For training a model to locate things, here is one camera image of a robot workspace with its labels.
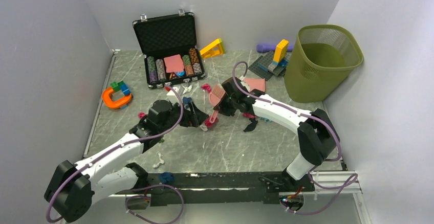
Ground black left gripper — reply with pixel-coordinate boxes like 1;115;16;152
159;99;209;133

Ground large magenta paper scrap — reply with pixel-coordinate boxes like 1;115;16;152
199;117;214;131

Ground pink hand brush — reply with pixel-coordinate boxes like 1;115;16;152
208;84;226;124

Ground pink dustpan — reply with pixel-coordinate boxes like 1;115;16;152
243;78;266;92

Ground black paper scrap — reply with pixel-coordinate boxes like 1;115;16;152
243;118;258;132

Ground white twisted paper scrap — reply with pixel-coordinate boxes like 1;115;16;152
153;151;165;169

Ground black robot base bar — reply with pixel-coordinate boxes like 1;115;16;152
122;171;315;207

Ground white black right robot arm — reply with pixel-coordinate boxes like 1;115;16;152
222;78;339;191

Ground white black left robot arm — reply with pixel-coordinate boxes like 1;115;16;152
44;100;209;222

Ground dark blue paper scrap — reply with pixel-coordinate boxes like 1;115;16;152
182;97;192;104

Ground magenta scrap by brush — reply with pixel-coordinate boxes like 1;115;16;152
243;113;256;119

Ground magenta paper scrap near case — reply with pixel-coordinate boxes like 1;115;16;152
201;83;212;93

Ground white paper scrap near case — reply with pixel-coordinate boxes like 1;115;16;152
180;84;192;95

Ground cyan paper scrap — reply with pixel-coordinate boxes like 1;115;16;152
260;117;273;122

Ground grey building baseplate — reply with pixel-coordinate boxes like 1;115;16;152
248;51;291;81

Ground yellow triangular block toy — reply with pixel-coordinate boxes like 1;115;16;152
200;38;225;59

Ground small magenta paper scrap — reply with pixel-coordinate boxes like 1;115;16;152
138;112;146;119

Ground pink card in case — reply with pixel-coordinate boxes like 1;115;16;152
163;54;184;73

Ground purple cylinder toy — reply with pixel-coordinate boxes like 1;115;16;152
256;43;294;53

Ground yellow building block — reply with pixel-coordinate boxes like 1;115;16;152
273;39;289;64

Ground orange horseshoe toy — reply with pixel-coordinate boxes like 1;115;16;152
101;87;133;109

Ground green blue building blocks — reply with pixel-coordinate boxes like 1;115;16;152
110;81;131;96

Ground black poker chip case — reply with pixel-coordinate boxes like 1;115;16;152
132;10;206;89

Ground olive green waste basket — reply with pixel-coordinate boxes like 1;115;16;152
284;24;364;103

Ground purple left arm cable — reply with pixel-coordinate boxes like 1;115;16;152
46;86;185;224

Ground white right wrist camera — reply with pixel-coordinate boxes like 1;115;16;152
238;81;250;93

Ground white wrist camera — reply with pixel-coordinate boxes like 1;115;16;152
166;90;182;104
238;81;250;93

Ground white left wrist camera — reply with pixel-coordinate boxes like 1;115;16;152
166;90;182;104

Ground aluminium frame rail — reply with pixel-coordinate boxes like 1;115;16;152
308;171;362;194

